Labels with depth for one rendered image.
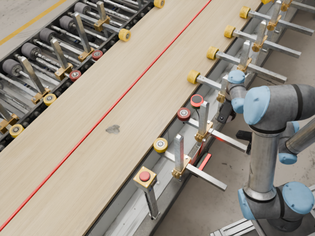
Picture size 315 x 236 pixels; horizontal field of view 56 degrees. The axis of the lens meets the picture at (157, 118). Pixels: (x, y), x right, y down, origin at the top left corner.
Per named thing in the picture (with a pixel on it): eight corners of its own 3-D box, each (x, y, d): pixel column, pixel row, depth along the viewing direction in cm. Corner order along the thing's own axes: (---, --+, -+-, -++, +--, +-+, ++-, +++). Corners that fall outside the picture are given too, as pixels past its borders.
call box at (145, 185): (158, 181, 128) (156, 173, 121) (148, 194, 124) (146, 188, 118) (145, 173, 130) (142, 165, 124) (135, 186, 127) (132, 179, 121)
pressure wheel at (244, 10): (244, 18, 218) (247, 18, 224) (249, 8, 214) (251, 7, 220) (237, 16, 220) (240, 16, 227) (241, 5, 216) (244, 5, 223)
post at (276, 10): (266, 54, 233) (283, -1, 194) (264, 56, 232) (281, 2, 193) (262, 52, 235) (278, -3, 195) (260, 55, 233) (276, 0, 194)
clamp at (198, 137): (212, 127, 179) (213, 122, 175) (201, 143, 173) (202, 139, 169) (204, 123, 181) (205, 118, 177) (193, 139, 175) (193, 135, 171)
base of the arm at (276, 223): (309, 223, 123) (318, 216, 115) (278, 238, 121) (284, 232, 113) (287, 191, 132) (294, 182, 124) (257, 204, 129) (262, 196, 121)
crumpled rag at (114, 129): (121, 124, 175) (120, 122, 173) (119, 134, 171) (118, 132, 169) (107, 123, 176) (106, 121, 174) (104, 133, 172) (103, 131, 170)
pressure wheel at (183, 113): (192, 121, 186) (193, 110, 176) (185, 130, 182) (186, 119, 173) (181, 115, 189) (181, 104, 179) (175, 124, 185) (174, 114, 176)
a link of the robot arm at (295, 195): (310, 220, 115) (323, 210, 103) (274, 223, 115) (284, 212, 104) (300, 191, 121) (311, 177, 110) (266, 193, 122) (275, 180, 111)
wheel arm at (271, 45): (300, 55, 193) (302, 51, 190) (298, 59, 191) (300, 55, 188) (229, 31, 211) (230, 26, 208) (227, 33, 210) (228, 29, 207)
